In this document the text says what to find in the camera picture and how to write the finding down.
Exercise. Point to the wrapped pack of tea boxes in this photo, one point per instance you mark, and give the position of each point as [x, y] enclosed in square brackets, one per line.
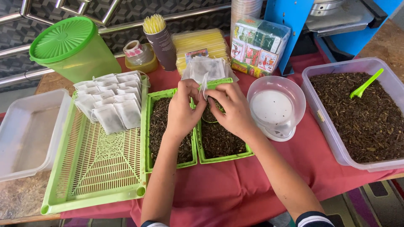
[258, 47]

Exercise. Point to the stack of clear plastic cups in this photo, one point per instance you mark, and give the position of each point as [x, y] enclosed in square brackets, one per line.
[244, 12]

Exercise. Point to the pack of yellow straws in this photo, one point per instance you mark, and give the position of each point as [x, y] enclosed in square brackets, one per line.
[202, 42]

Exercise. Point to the bunch of loose yellow straws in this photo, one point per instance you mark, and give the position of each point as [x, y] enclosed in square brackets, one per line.
[154, 24]

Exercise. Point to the red tablecloth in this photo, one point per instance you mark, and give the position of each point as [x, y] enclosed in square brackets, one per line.
[221, 189]

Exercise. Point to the white scale with clear bowl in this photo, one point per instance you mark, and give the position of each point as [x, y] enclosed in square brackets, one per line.
[274, 107]

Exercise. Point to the group of filled tea bags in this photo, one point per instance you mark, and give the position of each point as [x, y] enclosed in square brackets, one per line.
[107, 101]

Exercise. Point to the person's striped sleeve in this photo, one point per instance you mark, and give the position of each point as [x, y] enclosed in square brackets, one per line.
[154, 224]
[314, 220]

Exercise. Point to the person's left hand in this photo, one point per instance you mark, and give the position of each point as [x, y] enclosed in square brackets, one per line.
[181, 113]

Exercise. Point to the white filter bag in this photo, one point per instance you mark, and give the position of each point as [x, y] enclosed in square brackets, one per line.
[204, 85]

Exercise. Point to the small green round cup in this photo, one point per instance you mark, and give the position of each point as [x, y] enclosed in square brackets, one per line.
[217, 110]

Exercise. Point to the small yellow plastic container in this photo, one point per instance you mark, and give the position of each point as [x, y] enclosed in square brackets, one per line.
[145, 64]

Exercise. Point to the loose tea leaves in tray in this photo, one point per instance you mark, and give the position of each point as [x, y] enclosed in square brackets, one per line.
[221, 142]
[157, 126]

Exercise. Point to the person's striped right sleeve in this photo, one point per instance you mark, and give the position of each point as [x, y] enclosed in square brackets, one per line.
[314, 220]

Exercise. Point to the stack of empty filter bags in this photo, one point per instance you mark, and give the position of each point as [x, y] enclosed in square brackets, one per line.
[206, 67]

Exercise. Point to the person's striped left sleeve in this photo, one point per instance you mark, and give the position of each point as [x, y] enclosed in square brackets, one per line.
[154, 224]

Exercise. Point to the heap of loose tea leaves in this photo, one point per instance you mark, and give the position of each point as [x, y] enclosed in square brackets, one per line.
[363, 126]

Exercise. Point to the large clear tub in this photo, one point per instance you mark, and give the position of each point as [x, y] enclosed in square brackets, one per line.
[328, 138]

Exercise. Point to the large green lattice tray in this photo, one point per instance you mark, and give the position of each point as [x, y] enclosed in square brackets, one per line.
[94, 167]

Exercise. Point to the empty clear plastic tub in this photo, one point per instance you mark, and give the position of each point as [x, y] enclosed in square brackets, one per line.
[30, 135]

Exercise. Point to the green plastic scoop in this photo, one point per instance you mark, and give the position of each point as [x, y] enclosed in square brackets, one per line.
[367, 83]

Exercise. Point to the green lidded plastic canister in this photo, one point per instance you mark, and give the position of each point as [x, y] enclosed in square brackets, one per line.
[75, 53]

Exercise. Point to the person's right hand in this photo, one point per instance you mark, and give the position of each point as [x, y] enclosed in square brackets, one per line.
[235, 115]

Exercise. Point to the brown paper cup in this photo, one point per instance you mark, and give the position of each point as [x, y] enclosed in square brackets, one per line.
[164, 50]

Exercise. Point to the roll of sticker tape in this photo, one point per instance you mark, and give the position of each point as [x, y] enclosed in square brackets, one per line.
[133, 49]

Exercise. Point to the blue cup sealing machine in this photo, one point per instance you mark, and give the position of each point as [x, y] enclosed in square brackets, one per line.
[344, 31]

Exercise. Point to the small green plastic tray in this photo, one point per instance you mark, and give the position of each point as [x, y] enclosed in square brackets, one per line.
[148, 132]
[227, 157]

